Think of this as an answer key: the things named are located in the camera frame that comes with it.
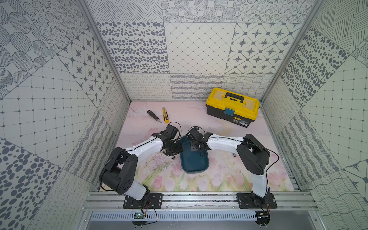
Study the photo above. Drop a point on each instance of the yellow black toolbox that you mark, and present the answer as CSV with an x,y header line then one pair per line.
x,y
233,107

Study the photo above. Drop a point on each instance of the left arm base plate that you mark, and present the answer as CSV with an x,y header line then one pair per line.
x,y
152,200

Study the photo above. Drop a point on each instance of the controller board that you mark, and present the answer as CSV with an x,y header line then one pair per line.
x,y
262,218
139,219

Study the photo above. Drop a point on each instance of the aluminium mounting rail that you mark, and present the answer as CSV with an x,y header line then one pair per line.
x,y
286,201

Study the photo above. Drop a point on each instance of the teal plastic storage tray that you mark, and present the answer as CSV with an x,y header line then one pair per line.
x,y
193,160

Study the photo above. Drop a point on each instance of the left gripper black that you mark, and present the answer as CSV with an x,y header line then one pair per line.
x,y
172,148

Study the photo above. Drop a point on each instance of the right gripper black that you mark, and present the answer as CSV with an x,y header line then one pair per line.
x,y
192,147

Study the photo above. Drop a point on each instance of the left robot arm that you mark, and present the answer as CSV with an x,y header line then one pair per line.
x,y
120,169

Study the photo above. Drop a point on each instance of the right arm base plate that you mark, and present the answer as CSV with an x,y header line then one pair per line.
x,y
252,201

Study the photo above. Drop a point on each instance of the yellow utility knife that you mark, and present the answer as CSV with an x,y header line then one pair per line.
x,y
165,115

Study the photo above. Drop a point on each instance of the right controller board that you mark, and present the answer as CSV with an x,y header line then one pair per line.
x,y
262,218

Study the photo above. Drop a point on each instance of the white slotted cable duct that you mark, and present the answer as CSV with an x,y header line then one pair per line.
x,y
175,215

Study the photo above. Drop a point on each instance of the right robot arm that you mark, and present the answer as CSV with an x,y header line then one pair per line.
x,y
252,153

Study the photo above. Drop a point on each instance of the left controller board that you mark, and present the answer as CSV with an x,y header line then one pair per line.
x,y
139,219

